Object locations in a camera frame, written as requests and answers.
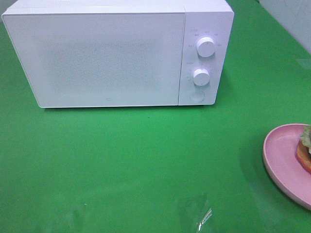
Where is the pink round plate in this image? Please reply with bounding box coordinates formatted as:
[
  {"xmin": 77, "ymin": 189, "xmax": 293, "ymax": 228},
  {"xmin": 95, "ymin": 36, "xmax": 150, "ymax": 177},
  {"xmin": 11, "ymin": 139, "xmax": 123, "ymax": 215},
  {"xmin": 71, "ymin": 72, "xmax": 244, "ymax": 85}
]
[{"xmin": 263, "ymin": 123, "xmax": 311, "ymax": 210}]

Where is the white microwave door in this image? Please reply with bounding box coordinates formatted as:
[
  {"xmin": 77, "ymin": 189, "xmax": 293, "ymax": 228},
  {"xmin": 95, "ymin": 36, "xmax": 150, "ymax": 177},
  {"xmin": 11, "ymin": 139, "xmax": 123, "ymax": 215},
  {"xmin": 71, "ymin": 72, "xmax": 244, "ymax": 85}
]
[{"xmin": 3, "ymin": 13, "xmax": 185, "ymax": 108}]

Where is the burger with lettuce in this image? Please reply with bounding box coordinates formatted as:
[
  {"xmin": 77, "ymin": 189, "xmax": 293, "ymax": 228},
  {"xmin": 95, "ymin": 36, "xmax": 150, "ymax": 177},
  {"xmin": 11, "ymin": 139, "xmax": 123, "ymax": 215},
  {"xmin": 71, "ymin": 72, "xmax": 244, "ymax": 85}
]
[{"xmin": 296, "ymin": 125, "xmax": 311, "ymax": 173}]

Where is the white microwave oven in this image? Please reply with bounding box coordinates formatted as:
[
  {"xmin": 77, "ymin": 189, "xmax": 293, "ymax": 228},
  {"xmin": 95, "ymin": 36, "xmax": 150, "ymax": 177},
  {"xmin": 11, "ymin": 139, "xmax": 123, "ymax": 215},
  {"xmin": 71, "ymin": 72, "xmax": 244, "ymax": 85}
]
[{"xmin": 1, "ymin": 0, "xmax": 234, "ymax": 106}]

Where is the white round knob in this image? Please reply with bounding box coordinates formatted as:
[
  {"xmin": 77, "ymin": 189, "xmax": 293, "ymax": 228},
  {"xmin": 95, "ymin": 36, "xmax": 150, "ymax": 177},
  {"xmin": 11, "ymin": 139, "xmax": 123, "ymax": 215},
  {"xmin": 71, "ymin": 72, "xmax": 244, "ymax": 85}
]
[
  {"xmin": 196, "ymin": 36, "xmax": 216, "ymax": 58},
  {"xmin": 193, "ymin": 68, "xmax": 210, "ymax": 86}
]

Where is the upper white round knob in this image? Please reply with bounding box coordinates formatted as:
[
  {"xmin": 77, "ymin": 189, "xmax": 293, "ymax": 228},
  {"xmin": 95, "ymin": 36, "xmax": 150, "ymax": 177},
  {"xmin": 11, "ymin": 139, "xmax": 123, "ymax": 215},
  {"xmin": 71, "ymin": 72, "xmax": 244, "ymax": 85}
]
[{"xmin": 196, "ymin": 36, "xmax": 216, "ymax": 58}]

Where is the clear tape patch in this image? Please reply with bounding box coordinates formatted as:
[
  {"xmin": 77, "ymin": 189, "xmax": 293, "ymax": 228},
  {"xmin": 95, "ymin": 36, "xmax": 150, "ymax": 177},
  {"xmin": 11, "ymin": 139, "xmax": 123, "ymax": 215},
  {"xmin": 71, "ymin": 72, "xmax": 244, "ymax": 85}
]
[{"xmin": 177, "ymin": 193, "xmax": 214, "ymax": 233}]

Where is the round white door button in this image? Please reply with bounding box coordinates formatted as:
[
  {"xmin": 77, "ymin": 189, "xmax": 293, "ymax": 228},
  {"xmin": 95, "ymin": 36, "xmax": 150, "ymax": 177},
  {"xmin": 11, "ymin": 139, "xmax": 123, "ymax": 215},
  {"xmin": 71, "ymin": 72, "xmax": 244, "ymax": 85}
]
[{"xmin": 190, "ymin": 91, "xmax": 205, "ymax": 102}]

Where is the lower white round knob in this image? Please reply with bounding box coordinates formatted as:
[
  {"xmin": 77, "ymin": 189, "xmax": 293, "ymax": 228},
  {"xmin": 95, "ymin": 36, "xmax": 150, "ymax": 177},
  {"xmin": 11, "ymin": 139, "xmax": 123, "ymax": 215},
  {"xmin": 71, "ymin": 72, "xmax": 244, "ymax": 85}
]
[{"xmin": 193, "ymin": 68, "xmax": 210, "ymax": 86}]

